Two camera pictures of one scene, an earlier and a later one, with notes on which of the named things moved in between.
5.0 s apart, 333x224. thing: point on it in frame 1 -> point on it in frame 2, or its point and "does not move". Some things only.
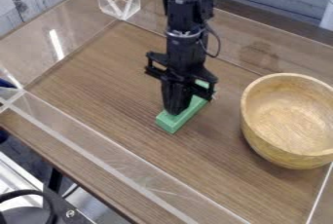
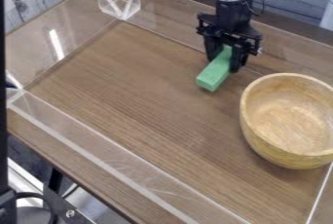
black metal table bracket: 69,214 does not move
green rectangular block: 172,122 -> 216,70
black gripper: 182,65 -> 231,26
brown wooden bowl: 287,120 does not move
